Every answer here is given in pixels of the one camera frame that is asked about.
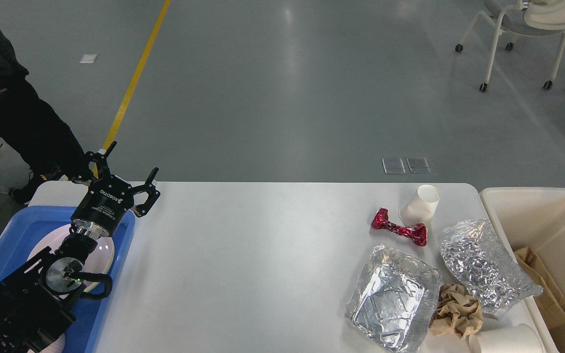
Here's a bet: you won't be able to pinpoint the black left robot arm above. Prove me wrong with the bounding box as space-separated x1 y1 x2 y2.
0 142 160 353

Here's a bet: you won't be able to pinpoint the white paper cup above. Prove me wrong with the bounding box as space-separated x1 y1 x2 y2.
399 184 441 227

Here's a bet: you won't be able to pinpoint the red foil wrapper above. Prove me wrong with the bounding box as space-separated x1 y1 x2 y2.
371 208 427 247

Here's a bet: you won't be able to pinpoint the pink plate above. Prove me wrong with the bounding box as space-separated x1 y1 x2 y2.
27 225 115 299

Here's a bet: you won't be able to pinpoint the brown paper ball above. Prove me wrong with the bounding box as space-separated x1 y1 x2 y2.
429 284 484 340

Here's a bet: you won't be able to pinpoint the white floor label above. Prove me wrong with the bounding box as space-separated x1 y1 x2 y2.
79 54 98 64

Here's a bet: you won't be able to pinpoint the floor socket plates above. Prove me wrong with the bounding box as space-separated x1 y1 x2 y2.
382 157 431 175

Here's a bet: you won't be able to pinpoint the person in black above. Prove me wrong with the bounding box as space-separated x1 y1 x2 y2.
0 30 94 204

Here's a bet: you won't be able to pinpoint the foil sheet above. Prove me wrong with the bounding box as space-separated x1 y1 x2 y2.
438 219 543 319

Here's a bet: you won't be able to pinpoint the brown paper in bin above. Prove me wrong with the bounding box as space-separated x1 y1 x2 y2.
514 247 565 330

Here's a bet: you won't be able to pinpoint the white chair on wheels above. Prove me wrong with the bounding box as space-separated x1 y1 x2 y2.
455 0 565 92

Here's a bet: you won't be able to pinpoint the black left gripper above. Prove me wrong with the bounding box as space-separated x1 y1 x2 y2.
71 141 160 238

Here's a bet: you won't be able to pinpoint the beige waste bin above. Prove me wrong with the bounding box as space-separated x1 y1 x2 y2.
480 187 565 353

